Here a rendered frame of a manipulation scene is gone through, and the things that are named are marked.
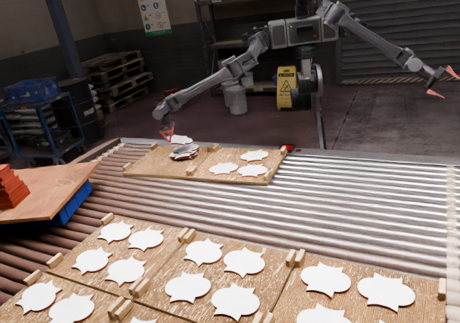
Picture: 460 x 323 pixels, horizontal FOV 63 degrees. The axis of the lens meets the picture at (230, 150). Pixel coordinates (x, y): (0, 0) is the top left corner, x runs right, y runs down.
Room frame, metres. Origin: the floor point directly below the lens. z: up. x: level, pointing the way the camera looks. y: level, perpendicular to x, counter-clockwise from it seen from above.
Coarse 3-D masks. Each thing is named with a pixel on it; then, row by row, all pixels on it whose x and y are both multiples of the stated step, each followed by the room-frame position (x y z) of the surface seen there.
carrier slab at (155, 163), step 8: (152, 152) 2.06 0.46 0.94; (160, 152) 2.04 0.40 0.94; (168, 152) 2.02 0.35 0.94; (200, 152) 1.94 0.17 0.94; (208, 152) 1.92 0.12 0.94; (144, 160) 1.96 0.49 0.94; (152, 160) 1.94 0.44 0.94; (160, 160) 1.92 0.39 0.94; (168, 160) 1.90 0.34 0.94; (176, 160) 1.88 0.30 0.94; (184, 160) 1.86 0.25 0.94; (192, 160) 1.85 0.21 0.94; (200, 160) 1.83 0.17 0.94; (136, 168) 1.86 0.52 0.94; (144, 168) 1.84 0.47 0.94; (152, 168) 1.83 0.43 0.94; (160, 168) 1.81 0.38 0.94; (168, 168) 1.79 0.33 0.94; (176, 168) 1.78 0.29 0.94; (184, 168) 1.76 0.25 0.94; (144, 176) 1.78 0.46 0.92; (152, 176) 1.76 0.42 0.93; (160, 176) 1.73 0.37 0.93; (168, 176) 1.71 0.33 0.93; (176, 176) 1.69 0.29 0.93; (184, 176) 1.67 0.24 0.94
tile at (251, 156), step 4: (248, 152) 1.81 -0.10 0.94; (252, 152) 1.80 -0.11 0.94; (256, 152) 1.80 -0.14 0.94; (260, 152) 1.79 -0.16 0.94; (264, 152) 1.78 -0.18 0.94; (244, 156) 1.77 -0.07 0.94; (248, 156) 1.76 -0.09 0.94; (252, 156) 1.75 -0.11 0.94; (256, 156) 1.75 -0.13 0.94; (260, 156) 1.74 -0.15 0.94; (264, 156) 1.73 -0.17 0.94; (244, 160) 1.73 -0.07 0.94; (248, 160) 1.71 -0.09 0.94; (252, 160) 1.71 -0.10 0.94; (256, 160) 1.71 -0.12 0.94; (260, 160) 1.70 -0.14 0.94
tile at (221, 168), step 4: (220, 164) 1.72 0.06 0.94; (224, 164) 1.71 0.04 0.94; (228, 164) 1.70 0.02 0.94; (232, 164) 1.70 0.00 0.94; (212, 168) 1.69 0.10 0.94; (216, 168) 1.68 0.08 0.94; (220, 168) 1.67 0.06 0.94; (224, 168) 1.67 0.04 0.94; (228, 168) 1.66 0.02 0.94; (232, 168) 1.65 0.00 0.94; (236, 168) 1.64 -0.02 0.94; (212, 172) 1.65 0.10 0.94; (216, 172) 1.63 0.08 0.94; (220, 172) 1.63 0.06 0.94; (224, 172) 1.62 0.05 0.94; (228, 172) 1.61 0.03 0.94
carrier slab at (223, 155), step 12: (216, 156) 1.85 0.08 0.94; (228, 156) 1.82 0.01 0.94; (240, 156) 1.80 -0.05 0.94; (276, 156) 1.72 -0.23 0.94; (204, 168) 1.72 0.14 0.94; (276, 168) 1.60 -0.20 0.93; (204, 180) 1.62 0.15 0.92; (216, 180) 1.58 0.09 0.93; (228, 180) 1.56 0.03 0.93; (240, 180) 1.53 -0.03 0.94; (252, 180) 1.52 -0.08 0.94
